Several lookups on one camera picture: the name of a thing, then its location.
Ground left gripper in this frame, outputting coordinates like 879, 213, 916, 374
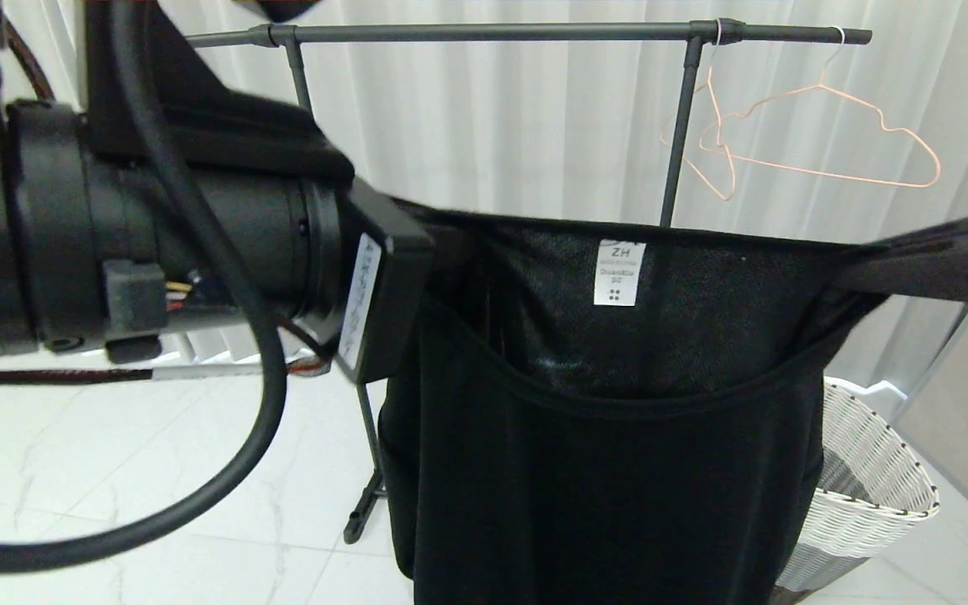
3, 99, 436, 386

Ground black garment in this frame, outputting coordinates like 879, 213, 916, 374
376, 202, 888, 605

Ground pink clothes hanger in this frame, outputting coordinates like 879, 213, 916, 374
660, 42, 739, 203
698, 38, 943, 189

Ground black clothes rack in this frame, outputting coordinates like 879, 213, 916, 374
186, 18, 873, 545

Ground white laundry basket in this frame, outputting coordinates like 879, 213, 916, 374
774, 376, 941, 597

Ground white curtain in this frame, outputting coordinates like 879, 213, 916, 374
0, 0, 968, 396

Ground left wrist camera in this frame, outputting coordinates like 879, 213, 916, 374
85, 0, 356, 184

